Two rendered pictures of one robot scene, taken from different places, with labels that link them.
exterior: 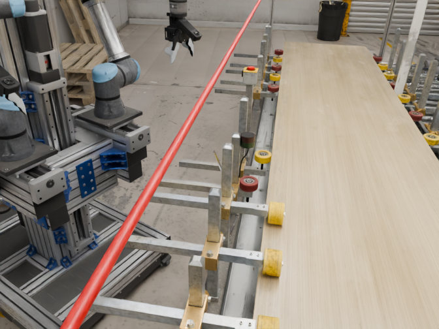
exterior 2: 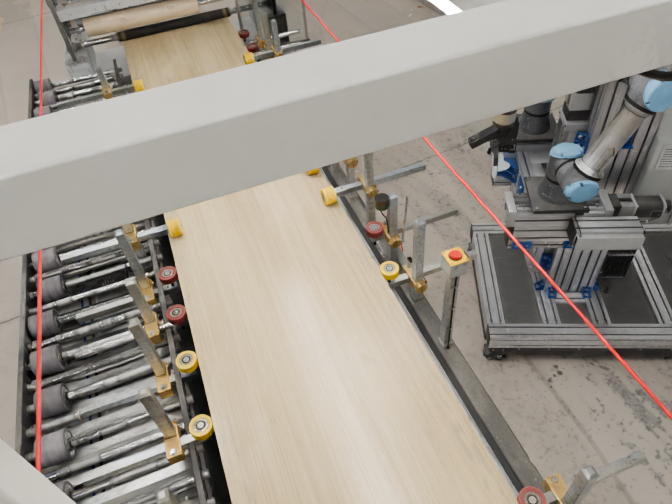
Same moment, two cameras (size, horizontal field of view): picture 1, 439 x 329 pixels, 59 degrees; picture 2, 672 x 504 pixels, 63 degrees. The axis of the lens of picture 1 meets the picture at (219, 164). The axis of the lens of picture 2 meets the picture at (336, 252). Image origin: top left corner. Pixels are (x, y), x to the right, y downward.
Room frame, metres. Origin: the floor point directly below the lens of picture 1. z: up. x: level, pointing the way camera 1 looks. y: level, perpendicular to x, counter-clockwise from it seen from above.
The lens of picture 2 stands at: (2.90, -1.04, 2.61)
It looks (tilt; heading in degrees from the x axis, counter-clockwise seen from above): 46 degrees down; 155
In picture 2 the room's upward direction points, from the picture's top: 6 degrees counter-clockwise
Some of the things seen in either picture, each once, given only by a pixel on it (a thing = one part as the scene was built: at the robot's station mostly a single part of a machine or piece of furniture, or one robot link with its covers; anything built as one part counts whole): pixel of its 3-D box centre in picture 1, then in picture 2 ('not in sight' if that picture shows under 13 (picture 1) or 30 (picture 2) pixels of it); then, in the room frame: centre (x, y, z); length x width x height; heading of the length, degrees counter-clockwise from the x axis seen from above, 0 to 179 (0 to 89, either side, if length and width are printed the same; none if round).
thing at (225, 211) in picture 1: (225, 203); (367, 185); (1.17, -0.02, 0.95); 0.13 x 0.06 x 0.05; 171
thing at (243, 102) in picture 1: (241, 143); (417, 263); (1.69, -0.11, 0.93); 0.03 x 0.03 x 0.48; 81
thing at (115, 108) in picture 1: (108, 103); (558, 183); (1.76, 0.54, 1.09); 0.15 x 0.15 x 0.10
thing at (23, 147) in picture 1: (12, 141); (535, 116); (1.34, 0.81, 1.09); 0.15 x 0.15 x 0.10
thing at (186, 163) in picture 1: (221, 167); (431, 269); (1.66, -0.01, 0.80); 0.43 x 0.03 x 0.04; 81
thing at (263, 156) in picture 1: (262, 162); (389, 276); (1.63, -0.21, 0.85); 0.08 x 0.08 x 0.11
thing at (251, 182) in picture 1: (248, 190); (374, 235); (1.39, -0.13, 0.85); 0.08 x 0.08 x 0.11
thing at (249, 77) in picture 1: (250, 76); (454, 263); (1.94, -0.15, 1.18); 0.07 x 0.07 x 0.08; 81
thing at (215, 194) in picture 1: (213, 250); (350, 163); (0.94, 0.01, 0.92); 0.03 x 0.03 x 0.48; 81
